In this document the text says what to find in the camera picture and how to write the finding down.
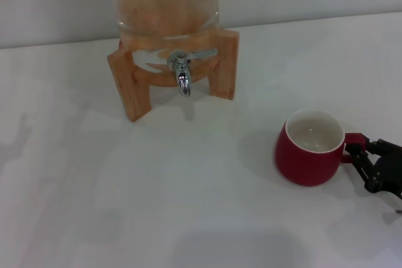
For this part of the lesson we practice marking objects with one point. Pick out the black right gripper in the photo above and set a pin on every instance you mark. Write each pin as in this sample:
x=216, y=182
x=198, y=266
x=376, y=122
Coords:
x=389, y=170

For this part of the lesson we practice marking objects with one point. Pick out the red ceramic cup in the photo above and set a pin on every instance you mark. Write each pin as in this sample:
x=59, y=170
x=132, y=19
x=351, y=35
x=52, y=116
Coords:
x=301, y=167

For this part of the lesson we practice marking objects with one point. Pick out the chrome faucet with lever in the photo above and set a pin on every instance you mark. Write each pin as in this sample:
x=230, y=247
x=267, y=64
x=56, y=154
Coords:
x=184, y=79

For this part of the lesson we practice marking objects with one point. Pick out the wooden dispenser stand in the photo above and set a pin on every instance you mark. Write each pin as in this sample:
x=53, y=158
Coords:
x=133, y=92

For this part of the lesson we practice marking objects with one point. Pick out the clear glass dispenser jar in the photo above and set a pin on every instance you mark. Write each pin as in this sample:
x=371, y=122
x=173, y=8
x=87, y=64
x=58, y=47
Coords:
x=163, y=1

